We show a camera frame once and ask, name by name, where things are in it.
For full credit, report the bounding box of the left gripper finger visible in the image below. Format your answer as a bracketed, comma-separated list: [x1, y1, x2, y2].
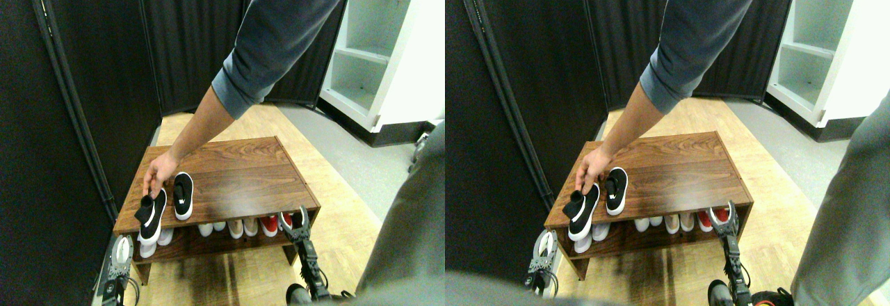
[535, 230, 558, 273]
[111, 235, 134, 279]

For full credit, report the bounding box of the black shoe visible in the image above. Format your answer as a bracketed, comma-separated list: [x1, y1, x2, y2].
[605, 167, 629, 216]
[563, 184, 600, 242]
[134, 188, 168, 244]
[172, 172, 195, 220]

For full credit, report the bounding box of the person's hand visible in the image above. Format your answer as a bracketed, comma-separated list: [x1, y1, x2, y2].
[574, 146, 613, 194]
[143, 152, 180, 199]

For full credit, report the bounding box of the grey curtain stand foot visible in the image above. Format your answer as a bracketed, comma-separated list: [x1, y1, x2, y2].
[92, 236, 113, 298]

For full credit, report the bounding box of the brown shoe rack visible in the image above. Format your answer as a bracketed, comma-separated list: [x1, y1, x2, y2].
[544, 131, 754, 281]
[113, 136, 322, 286]

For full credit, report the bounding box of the person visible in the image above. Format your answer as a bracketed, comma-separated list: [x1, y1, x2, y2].
[355, 120, 445, 306]
[790, 90, 890, 306]

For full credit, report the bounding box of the black curtain stand pole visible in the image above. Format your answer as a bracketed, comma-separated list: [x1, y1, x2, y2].
[451, 0, 557, 206]
[23, 0, 118, 222]

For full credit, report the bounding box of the white shelf unit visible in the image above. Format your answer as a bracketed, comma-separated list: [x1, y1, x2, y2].
[765, 0, 890, 127]
[318, 0, 445, 134]

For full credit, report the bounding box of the orange wire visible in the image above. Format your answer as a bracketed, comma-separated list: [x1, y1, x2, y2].
[754, 289, 793, 305]

